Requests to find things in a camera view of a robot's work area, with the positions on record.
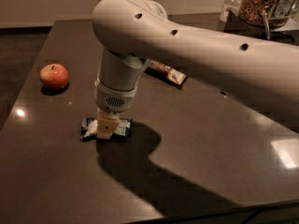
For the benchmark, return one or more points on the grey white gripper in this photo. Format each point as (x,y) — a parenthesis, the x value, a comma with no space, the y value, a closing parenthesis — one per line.
(114,99)

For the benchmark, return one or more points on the blue rxbar blueberry wrapper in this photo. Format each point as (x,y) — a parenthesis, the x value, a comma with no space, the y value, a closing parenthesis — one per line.
(89,129)

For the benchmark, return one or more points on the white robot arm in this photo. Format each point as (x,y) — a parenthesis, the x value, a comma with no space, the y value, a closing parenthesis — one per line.
(263,75)

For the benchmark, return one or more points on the brown chip bag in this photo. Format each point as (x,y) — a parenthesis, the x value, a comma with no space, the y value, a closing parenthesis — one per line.
(166,73)

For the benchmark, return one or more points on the red apple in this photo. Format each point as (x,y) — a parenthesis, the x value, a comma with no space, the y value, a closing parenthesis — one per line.
(54,76)

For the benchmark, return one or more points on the dark brown box stand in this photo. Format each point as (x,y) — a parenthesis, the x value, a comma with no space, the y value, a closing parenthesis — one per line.
(234,25)

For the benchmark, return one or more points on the clear plastic water bottle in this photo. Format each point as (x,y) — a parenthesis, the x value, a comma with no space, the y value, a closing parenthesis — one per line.
(227,6)

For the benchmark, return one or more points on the glass jar of nuts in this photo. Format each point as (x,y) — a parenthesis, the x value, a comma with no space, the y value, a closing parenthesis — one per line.
(276,12)

